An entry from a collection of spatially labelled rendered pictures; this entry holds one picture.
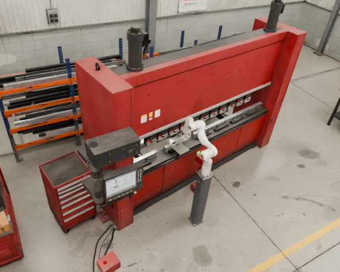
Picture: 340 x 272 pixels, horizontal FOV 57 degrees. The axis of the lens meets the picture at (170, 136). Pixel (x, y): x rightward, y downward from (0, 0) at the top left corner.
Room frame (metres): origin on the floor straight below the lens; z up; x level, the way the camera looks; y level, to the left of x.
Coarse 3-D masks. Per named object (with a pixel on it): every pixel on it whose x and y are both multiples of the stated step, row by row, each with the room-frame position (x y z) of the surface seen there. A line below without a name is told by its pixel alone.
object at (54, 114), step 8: (64, 104) 4.66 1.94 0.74; (24, 112) 4.34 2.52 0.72; (32, 112) 4.32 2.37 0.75; (40, 112) 4.37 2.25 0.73; (48, 112) 4.35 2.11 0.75; (56, 112) 4.38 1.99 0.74; (64, 112) 4.36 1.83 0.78; (72, 112) 4.44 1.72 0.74; (80, 112) 4.51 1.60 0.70; (32, 120) 4.08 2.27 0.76; (40, 120) 4.14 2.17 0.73
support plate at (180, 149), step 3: (171, 144) 3.52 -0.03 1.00; (180, 144) 3.54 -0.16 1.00; (174, 147) 3.45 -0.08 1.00; (177, 147) 3.46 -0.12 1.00; (180, 147) 3.46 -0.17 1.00; (183, 147) 3.47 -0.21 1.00; (186, 147) 3.48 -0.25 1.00; (174, 150) 3.40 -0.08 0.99; (177, 150) 3.40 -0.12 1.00; (180, 150) 3.41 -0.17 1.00; (183, 150) 3.41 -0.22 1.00; (186, 150) 3.42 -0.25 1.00; (180, 153) 3.34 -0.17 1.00
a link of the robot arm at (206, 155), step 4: (208, 148) 3.01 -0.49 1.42; (204, 152) 2.92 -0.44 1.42; (208, 152) 2.93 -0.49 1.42; (212, 152) 2.95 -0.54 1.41; (200, 156) 2.92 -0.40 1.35; (204, 156) 2.89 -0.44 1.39; (208, 156) 2.90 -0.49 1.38; (212, 156) 2.93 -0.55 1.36; (204, 160) 2.90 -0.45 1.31; (208, 160) 2.93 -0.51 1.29; (204, 164) 2.94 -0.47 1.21; (208, 164) 2.92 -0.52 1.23
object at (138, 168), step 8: (120, 168) 2.36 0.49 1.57; (128, 168) 2.34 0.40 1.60; (136, 168) 2.37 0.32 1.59; (104, 176) 2.20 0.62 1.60; (112, 176) 2.21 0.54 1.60; (136, 176) 2.36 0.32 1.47; (104, 184) 2.16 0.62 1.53; (136, 184) 2.37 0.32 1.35; (104, 192) 2.17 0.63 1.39; (120, 192) 2.26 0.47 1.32; (128, 192) 2.31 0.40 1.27
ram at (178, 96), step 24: (264, 48) 4.67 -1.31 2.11; (192, 72) 3.67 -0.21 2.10; (216, 72) 3.99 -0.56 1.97; (240, 72) 4.36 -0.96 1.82; (264, 72) 4.80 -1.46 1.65; (144, 96) 3.17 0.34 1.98; (168, 96) 3.43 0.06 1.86; (192, 96) 3.71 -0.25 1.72; (216, 96) 4.06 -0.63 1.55; (240, 96) 4.46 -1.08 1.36; (168, 120) 3.45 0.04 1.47
